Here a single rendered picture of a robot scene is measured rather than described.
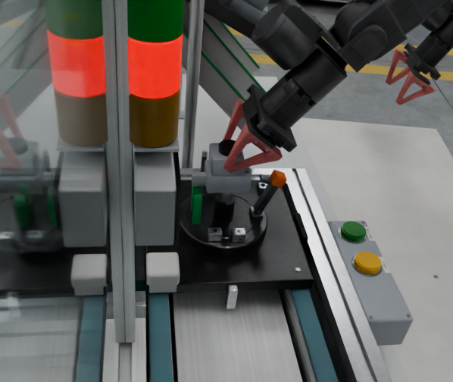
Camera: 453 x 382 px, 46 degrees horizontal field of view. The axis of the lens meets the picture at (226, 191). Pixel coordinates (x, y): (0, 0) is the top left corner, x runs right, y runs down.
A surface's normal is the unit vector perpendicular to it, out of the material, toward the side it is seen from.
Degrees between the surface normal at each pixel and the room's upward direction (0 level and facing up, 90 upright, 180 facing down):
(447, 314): 0
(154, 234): 90
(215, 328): 0
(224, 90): 90
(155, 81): 90
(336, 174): 0
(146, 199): 90
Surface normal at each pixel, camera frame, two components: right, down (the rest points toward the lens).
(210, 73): -0.04, 0.61
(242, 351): 0.10, -0.78
